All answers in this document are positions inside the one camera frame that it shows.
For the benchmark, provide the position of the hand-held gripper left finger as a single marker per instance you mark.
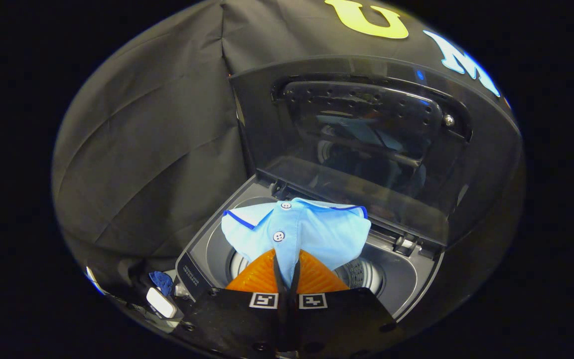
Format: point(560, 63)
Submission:
point(237, 324)

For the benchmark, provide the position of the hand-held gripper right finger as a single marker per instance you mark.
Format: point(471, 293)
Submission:
point(347, 324)

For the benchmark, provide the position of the grey washing machine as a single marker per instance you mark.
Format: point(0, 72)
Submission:
point(202, 259)

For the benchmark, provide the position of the light blue polo shirt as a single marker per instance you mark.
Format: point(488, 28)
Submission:
point(317, 229)

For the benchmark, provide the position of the dark washing machine lid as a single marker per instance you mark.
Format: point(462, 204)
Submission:
point(366, 129)

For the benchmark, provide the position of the small white device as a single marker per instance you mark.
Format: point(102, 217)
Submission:
point(161, 303)

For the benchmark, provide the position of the small blue cloth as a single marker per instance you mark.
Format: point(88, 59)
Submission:
point(161, 281)

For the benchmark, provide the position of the black backdrop cloth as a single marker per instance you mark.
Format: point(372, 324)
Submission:
point(142, 149)

